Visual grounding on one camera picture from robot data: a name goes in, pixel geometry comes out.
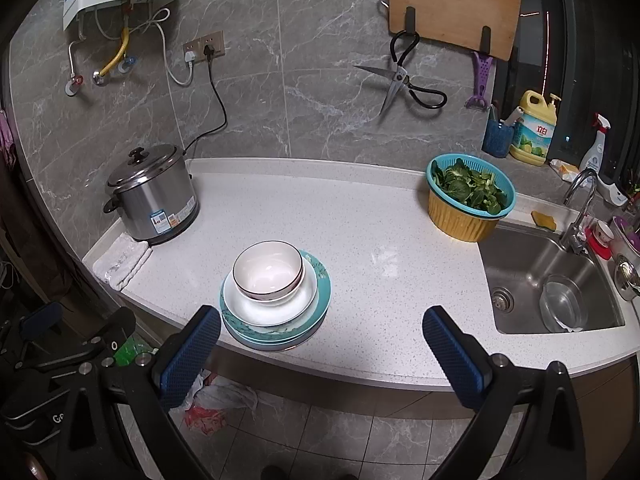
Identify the blue capped wall valve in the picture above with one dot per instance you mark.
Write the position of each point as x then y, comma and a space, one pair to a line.
126, 64

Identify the blue utensil holder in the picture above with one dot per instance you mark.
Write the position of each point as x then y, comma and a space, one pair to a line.
497, 142

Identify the white yellow packet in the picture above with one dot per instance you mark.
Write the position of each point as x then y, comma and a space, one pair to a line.
565, 170

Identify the green plastic bag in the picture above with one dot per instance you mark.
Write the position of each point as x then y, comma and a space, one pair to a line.
127, 352

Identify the black shoe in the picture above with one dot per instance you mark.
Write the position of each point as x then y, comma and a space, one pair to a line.
274, 474

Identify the metal bowl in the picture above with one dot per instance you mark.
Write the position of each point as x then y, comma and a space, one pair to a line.
562, 305

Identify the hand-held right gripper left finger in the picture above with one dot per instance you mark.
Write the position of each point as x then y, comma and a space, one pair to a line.
187, 360

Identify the red holder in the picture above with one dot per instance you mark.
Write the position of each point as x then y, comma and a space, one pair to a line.
597, 251

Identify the white patterned cup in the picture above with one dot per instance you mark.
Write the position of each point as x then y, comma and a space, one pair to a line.
603, 232

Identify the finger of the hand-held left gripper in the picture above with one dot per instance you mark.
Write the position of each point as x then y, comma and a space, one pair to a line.
42, 317
112, 327

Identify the folded white towel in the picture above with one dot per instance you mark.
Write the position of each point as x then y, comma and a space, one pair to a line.
122, 262

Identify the green leafy vegetables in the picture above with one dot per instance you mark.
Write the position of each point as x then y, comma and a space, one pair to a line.
470, 185

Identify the yellow detergent bottle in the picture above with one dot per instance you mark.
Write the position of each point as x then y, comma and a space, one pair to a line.
532, 135

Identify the stainless steel rice cooker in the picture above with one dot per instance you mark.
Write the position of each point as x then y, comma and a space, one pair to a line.
155, 200

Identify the purple peeler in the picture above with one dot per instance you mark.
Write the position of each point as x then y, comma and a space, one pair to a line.
482, 72

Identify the large white bowl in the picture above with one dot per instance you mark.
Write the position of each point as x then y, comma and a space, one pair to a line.
267, 272

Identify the wooden cutting board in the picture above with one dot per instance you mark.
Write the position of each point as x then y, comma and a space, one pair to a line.
450, 0

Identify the yellow sponge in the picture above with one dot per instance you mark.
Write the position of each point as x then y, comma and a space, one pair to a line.
544, 220

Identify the stainless steel sink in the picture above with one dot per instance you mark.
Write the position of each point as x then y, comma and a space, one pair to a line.
520, 270

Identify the teal plastic colander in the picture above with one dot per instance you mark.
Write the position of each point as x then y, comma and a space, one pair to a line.
509, 194

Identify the white spray bottle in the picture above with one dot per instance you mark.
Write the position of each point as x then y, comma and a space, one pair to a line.
594, 152

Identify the yellow plastic basin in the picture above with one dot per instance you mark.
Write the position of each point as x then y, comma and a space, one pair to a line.
457, 225

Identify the white plate grey rim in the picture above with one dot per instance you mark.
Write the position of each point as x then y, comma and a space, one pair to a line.
280, 312

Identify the white plastic bag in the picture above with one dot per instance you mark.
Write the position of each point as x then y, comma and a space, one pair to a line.
225, 392

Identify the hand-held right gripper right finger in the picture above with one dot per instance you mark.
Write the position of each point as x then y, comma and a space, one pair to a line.
455, 360

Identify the teal rimmed floral plate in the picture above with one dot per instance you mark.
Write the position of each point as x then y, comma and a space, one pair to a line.
270, 344
322, 290

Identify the red printed plastic bag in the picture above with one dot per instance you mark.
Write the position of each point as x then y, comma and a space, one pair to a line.
202, 420

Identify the wall power socket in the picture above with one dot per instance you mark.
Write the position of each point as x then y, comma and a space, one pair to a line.
220, 37

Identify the black wall hook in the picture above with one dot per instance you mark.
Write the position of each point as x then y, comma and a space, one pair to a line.
411, 20
485, 40

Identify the chrome faucet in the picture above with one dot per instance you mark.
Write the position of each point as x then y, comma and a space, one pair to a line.
572, 240

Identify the red capped wall valve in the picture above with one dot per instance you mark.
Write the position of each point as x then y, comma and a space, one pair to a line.
75, 85

